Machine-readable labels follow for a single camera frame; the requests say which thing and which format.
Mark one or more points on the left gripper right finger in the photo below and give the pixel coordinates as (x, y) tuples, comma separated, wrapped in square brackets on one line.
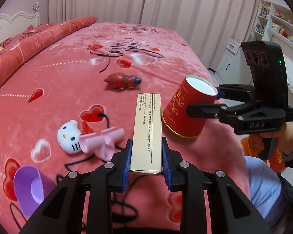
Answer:
[(209, 198)]

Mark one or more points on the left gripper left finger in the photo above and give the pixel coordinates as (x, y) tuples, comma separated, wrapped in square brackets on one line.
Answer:
[(62, 210)]

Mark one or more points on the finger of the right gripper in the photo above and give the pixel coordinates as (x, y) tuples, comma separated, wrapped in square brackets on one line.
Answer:
[(236, 92), (222, 112)]

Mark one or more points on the purple silicone cup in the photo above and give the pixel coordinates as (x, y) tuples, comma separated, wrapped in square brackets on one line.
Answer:
[(31, 187)]

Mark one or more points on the red cylindrical paper can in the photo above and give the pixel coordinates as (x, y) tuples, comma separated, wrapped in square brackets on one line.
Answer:
[(180, 115)]

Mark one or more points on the pink plastic roller toy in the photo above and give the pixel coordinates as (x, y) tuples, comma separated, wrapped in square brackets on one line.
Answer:
[(103, 144)]

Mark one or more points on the long wooden box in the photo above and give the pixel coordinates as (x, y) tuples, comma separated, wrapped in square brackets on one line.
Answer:
[(146, 155)]

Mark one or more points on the dark red gourd toy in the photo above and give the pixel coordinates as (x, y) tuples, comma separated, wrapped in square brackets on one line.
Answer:
[(119, 80)]

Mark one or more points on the hello kitty plush toy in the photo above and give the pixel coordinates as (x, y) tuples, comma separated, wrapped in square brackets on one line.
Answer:
[(68, 137)]

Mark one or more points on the orange trash bin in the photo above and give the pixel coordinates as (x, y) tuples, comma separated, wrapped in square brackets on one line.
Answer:
[(269, 155)]

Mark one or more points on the person's right hand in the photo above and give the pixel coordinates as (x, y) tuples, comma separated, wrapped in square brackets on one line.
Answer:
[(284, 139)]

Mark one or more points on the white desk cabinet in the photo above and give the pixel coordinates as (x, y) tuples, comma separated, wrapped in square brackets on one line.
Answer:
[(232, 68)]

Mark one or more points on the person's light blue trousers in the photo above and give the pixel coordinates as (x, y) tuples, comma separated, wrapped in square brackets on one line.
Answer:
[(266, 190)]

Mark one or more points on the white bookshelf with toys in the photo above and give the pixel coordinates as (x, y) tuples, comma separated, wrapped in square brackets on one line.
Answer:
[(273, 22)]

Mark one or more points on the pink pleated curtain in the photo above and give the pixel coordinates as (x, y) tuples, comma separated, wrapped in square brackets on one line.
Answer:
[(206, 25)]

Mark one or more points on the bed with pink blanket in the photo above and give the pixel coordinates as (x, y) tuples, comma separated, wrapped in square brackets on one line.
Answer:
[(66, 82)]

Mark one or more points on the folded red duvet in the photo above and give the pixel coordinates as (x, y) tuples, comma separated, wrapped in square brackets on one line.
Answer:
[(22, 47)]

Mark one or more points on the white carved headboard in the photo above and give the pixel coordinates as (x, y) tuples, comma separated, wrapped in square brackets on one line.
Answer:
[(13, 25)]

